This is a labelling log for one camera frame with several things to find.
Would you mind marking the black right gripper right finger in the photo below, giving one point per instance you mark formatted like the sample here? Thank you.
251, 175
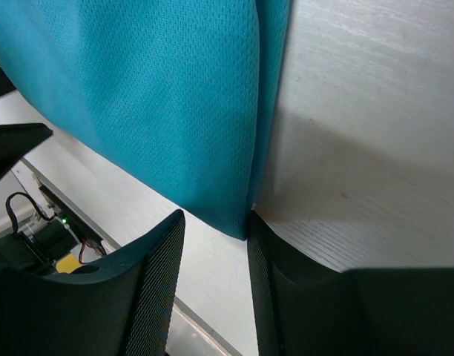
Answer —
304, 308

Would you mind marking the teal t shirt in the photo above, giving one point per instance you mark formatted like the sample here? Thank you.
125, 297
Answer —
179, 94

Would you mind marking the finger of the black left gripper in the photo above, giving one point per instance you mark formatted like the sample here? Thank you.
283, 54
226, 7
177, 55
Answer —
16, 140

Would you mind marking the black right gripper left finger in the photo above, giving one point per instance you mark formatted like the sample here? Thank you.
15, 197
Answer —
120, 304

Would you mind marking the aluminium table frame rail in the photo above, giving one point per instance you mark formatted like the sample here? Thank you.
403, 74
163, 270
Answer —
211, 296

